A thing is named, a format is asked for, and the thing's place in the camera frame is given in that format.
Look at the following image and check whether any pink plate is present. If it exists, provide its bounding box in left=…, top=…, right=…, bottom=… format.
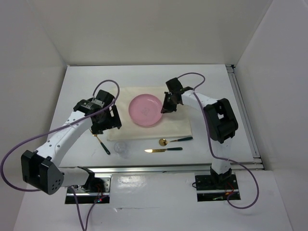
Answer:
left=128, top=94, right=162, bottom=127

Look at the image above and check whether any gold fork green handle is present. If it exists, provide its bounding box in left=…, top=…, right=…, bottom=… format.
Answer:
left=90, top=129, right=111, bottom=155

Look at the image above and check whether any clear plastic cup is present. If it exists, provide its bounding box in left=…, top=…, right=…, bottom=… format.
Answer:
left=114, top=141, right=129, bottom=159

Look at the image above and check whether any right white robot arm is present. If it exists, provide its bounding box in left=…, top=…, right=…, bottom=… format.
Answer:
left=161, top=78, right=238, bottom=189

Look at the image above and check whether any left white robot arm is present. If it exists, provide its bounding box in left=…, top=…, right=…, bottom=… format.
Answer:
left=21, top=90, right=122, bottom=195

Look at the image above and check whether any gold spoon green handle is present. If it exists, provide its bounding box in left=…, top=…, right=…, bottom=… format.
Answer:
left=158, top=136, right=193, bottom=146

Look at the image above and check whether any gold knife green handle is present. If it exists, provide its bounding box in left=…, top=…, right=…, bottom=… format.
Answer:
left=144, top=147, right=183, bottom=153

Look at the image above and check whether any front aluminium rail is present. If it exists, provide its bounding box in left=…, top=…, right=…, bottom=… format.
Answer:
left=86, top=159, right=265, bottom=174

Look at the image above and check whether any aluminium rail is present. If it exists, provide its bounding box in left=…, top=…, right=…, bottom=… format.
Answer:
left=86, top=159, right=265, bottom=174
left=225, top=64, right=265, bottom=170

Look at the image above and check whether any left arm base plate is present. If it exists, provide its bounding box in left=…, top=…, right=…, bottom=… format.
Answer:
left=64, top=174, right=111, bottom=205

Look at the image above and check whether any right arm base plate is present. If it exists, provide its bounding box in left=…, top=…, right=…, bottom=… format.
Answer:
left=192, top=174, right=241, bottom=202

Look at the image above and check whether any right aluminium rail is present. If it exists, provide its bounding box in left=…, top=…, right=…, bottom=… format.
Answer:
left=225, top=64, right=265, bottom=170

